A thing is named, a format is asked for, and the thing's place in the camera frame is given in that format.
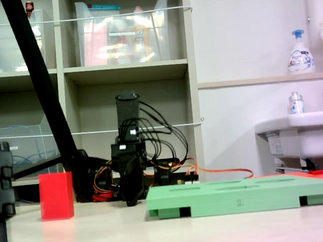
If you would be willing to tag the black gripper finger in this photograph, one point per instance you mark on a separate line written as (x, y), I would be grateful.
(131, 183)

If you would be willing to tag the red square block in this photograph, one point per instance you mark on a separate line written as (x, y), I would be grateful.
(56, 196)

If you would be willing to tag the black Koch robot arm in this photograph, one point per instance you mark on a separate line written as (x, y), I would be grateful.
(126, 107)

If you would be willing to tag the beige shelf unit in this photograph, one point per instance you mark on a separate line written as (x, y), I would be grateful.
(129, 73)

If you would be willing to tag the thin black tripod brace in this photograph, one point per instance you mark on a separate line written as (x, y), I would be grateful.
(38, 165)

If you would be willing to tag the clear file box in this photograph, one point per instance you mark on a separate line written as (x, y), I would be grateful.
(25, 150)

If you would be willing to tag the green shape sorting board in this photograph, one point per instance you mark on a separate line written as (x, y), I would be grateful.
(241, 196)

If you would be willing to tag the black tripod leg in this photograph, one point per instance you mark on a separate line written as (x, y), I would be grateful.
(39, 80)

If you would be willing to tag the large clear plastic bin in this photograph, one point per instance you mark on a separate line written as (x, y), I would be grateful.
(122, 33)

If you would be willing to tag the clear plastic box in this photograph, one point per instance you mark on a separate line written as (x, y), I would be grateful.
(39, 38)

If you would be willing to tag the red capped bottle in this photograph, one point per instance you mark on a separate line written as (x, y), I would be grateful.
(29, 8)

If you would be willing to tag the small clear sanitizer bottle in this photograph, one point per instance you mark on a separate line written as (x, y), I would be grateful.
(295, 103)

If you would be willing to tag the white sink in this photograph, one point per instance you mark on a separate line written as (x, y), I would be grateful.
(304, 134)

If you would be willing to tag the white blue soap pump bottle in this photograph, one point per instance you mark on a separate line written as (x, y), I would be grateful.
(300, 56)

